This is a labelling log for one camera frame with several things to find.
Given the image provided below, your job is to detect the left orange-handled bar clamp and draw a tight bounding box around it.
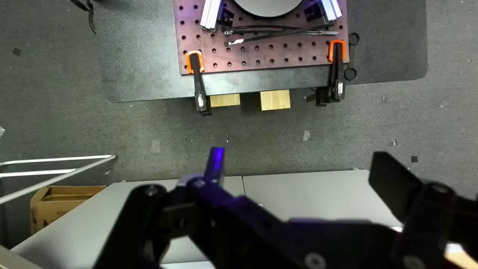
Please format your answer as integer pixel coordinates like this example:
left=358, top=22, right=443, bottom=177
left=185, top=50, right=210, bottom=115

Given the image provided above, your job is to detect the round grey robot base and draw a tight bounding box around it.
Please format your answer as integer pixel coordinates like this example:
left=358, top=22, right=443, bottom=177
left=233, top=0, right=301, bottom=17

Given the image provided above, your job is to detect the left wooden block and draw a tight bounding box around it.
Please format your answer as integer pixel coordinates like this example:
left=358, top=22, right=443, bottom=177
left=209, top=94, right=240, bottom=107

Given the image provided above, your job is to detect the wooden block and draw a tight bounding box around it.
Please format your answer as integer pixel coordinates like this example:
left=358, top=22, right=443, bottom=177
left=209, top=94, right=240, bottom=107
left=260, top=89, right=291, bottom=110

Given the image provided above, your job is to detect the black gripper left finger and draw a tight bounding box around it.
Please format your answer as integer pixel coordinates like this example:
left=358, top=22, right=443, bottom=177
left=92, top=144, right=280, bottom=269

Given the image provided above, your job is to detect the metal wire rack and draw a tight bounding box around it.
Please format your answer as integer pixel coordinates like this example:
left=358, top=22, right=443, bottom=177
left=0, top=153, right=115, bottom=204

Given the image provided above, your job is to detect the right orange-handled bar clamp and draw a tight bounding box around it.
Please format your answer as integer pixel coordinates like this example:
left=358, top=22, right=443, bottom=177
left=315, top=38, right=346, bottom=106

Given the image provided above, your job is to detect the brown cardboard box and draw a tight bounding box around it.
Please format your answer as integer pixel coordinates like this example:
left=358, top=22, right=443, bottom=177
left=30, top=185, right=104, bottom=233

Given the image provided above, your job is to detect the maroon perforated base plate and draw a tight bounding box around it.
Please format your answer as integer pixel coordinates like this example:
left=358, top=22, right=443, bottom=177
left=173, top=0, right=348, bottom=74

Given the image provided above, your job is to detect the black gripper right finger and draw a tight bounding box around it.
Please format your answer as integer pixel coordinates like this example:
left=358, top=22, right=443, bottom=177
left=369, top=150, right=478, bottom=269

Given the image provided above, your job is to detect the orange-handled bar clamp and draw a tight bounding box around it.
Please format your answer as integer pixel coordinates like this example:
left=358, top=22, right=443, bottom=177
left=315, top=38, right=346, bottom=106
left=185, top=50, right=210, bottom=115

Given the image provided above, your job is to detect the right wooden block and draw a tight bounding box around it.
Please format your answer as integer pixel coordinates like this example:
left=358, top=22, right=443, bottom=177
left=260, top=89, right=291, bottom=110

